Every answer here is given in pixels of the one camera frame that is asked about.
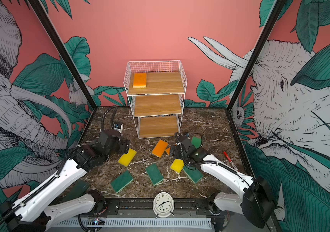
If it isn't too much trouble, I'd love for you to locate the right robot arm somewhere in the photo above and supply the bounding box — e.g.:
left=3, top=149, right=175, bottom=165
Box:
left=170, top=132, right=277, bottom=229

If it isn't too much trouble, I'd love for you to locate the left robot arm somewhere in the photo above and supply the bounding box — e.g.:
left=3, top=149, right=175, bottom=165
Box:
left=0, top=106, right=130, bottom=232

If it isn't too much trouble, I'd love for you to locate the yellow sponge left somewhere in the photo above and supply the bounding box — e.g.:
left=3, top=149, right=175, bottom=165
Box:
left=118, top=148, right=137, bottom=167

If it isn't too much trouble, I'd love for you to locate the yellow sponge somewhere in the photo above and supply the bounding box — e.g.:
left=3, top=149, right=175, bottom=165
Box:
left=118, top=148, right=137, bottom=167
left=170, top=159, right=184, bottom=174

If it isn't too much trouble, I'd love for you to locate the green sponge back right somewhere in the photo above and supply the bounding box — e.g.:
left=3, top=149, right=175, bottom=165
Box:
left=191, top=136, right=203, bottom=148

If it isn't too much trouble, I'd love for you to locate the green sponge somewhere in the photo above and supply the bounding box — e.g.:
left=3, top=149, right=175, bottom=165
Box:
left=191, top=136, right=203, bottom=148
left=146, top=163, right=164, bottom=186
left=182, top=166, right=203, bottom=184
left=110, top=170, right=134, bottom=193

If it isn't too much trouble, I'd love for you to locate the yellow sponge right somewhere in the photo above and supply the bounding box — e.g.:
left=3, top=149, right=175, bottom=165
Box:
left=170, top=159, right=184, bottom=174

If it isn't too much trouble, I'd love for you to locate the green sponge front middle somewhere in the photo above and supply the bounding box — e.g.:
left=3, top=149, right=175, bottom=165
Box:
left=146, top=163, right=164, bottom=186

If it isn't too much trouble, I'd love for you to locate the green sponge front right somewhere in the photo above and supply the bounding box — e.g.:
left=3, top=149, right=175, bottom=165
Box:
left=182, top=166, right=203, bottom=184

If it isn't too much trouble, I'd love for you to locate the green sponge front left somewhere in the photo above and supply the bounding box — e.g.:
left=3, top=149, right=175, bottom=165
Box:
left=110, top=170, right=134, bottom=193

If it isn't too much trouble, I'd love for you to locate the red and blue marker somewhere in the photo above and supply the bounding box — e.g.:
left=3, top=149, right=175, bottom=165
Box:
left=223, top=151, right=238, bottom=171

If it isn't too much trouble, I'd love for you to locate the white alarm clock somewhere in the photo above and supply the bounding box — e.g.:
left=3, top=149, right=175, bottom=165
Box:
left=152, top=192, right=175, bottom=218

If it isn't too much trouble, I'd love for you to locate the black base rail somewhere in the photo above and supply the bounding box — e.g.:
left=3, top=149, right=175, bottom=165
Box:
left=51, top=198, right=273, bottom=217

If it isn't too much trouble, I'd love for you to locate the white wire three-tier shelf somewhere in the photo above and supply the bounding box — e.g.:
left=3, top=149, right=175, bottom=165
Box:
left=123, top=60, right=187, bottom=139

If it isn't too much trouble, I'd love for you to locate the white slotted cable duct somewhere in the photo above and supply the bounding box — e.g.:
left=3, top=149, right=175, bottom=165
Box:
left=48, top=217, right=213, bottom=229

